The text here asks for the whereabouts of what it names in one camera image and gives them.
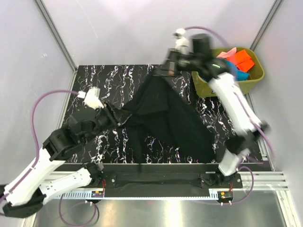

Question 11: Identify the purple cable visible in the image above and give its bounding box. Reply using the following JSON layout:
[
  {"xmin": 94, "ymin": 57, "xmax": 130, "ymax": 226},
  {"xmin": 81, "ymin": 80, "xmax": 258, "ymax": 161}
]
[
  {"xmin": 183, "ymin": 26, "xmax": 276, "ymax": 204},
  {"xmin": 0, "ymin": 89, "xmax": 80, "ymax": 217}
]

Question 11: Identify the aluminium frame post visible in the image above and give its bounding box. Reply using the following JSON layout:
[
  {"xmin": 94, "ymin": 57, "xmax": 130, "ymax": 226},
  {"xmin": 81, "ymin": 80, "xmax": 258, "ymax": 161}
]
[
  {"xmin": 250, "ymin": 0, "xmax": 284, "ymax": 51},
  {"xmin": 33, "ymin": 0, "xmax": 78, "ymax": 71}
]

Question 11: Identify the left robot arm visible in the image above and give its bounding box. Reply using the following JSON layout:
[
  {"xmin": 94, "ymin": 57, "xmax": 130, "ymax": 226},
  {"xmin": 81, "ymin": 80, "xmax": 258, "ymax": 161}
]
[{"xmin": 0, "ymin": 103, "xmax": 132, "ymax": 218}]

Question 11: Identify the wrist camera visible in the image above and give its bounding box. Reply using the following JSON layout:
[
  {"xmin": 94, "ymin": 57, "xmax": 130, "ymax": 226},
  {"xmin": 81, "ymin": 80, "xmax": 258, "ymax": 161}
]
[
  {"xmin": 77, "ymin": 87, "xmax": 104, "ymax": 110},
  {"xmin": 173, "ymin": 28, "xmax": 189, "ymax": 51}
]

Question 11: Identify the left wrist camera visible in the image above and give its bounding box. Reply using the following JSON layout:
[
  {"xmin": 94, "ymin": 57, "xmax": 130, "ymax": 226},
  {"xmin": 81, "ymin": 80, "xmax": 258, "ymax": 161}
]
[{"xmin": 77, "ymin": 87, "xmax": 104, "ymax": 110}]

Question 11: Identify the black t-shirt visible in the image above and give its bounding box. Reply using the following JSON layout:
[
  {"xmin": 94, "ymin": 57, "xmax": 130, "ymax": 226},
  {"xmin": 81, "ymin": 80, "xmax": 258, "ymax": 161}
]
[{"xmin": 122, "ymin": 75, "xmax": 215, "ymax": 164}]

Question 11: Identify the left aluminium frame post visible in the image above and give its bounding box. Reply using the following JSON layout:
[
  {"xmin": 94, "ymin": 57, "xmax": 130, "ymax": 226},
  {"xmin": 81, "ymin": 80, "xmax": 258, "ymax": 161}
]
[{"xmin": 33, "ymin": 0, "xmax": 78, "ymax": 71}]

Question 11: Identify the right aluminium frame post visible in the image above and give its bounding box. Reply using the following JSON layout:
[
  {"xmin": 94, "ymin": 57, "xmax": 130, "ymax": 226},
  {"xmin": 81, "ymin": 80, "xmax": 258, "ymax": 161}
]
[{"xmin": 250, "ymin": 0, "xmax": 284, "ymax": 51}]

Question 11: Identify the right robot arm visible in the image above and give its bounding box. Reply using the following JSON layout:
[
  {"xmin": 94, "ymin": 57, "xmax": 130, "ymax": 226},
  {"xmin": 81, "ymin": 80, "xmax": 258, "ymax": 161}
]
[{"xmin": 154, "ymin": 29, "xmax": 268, "ymax": 188}]

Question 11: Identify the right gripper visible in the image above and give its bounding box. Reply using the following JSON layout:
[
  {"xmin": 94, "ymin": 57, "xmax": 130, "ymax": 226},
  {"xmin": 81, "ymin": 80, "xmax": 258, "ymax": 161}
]
[{"xmin": 152, "ymin": 48, "xmax": 198, "ymax": 78}]

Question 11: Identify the blue t-shirt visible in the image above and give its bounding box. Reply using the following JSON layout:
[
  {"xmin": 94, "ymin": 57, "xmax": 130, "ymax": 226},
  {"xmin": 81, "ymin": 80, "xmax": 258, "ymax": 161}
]
[{"xmin": 225, "ymin": 60, "xmax": 249, "ymax": 81}]

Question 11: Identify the pink t-shirt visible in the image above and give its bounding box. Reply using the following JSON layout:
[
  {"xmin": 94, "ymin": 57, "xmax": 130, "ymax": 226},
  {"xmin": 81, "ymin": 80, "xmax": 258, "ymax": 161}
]
[{"xmin": 217, "ymin": 47, "xmax": 237, "ymax": 59}]

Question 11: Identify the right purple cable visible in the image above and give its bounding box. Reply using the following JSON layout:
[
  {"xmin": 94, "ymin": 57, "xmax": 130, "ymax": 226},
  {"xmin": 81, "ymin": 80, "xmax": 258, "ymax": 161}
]
[{"xmin": 183, "ymin": 26, "xmax": 276, "ymax": 204}]

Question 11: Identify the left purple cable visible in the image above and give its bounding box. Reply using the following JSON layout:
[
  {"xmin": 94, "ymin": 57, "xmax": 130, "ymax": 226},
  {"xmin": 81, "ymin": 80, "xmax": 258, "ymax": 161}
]
[{"xmin": 0, "ymin": 89, "xmax": 80, "ymax": 217}]

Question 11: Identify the black marbled table mat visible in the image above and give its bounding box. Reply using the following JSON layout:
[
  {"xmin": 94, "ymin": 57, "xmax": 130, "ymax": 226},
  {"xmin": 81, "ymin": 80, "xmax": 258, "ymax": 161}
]
[{"xmin": 62, "ymin": 64, "xmax": 265, "ymax": 164}]

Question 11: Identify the orange t-shirt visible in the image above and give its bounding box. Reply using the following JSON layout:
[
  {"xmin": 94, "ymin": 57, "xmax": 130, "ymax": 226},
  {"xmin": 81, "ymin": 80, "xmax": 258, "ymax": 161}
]
[{"xmin": 226, "ymin": 50, "xmax": 255, "ymax": 72}]

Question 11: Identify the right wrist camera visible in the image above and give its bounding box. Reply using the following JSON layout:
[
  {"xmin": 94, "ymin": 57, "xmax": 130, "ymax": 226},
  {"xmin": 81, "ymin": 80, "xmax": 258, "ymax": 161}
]
[{"xmin": 173, "ymin": 28, "xmax": 189, "ymax": 51}]

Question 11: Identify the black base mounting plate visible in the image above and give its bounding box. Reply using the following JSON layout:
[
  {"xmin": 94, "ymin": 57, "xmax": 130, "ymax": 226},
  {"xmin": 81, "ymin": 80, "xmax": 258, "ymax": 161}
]
[{"xmin": 89, "ymin": 164, "xmax": 243, "ymax": 199}]

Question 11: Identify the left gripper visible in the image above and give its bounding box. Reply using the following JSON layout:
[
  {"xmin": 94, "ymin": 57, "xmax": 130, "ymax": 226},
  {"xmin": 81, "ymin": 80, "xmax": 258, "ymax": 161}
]
[{"xmin": 84, "ymin": 100, "xmax": 132, "ymax": 144}]

